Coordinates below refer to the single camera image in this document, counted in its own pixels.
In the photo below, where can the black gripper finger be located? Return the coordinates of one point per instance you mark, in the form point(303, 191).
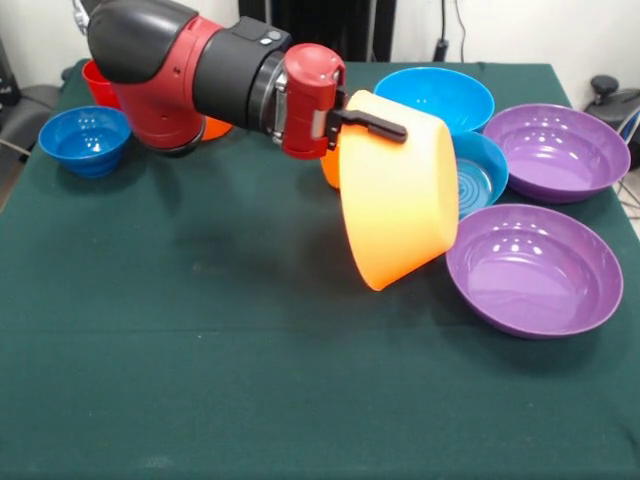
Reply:
point(342, 92)
point(375, 126)

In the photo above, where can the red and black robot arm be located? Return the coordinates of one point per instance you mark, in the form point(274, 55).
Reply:
point(150, 45)

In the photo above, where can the red cup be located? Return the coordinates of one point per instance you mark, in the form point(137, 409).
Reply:
point(97, 90)

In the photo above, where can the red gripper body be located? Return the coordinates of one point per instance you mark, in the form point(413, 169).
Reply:
point(310, 85)

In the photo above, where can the dark green tablecloth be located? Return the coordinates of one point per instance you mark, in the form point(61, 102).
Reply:
point(200, 350)

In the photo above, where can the purple bowl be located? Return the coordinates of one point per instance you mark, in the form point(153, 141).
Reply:
point(555, 160)
point(535, 280)

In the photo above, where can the red-orange bowl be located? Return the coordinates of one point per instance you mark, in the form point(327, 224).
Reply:
point(217, 131)

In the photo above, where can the large orange bowl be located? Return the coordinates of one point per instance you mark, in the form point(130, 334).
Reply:
point(395, 210)

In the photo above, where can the small light blue bowl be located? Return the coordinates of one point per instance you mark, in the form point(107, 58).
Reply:
point(480, 175)

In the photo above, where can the dark blue bowl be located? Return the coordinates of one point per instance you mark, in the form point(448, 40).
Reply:
point(85, 142)

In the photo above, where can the orange cup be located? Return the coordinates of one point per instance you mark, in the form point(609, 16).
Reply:
point(331, 172)

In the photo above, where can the large light blue bowl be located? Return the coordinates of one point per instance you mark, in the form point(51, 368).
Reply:
point(435, 95)

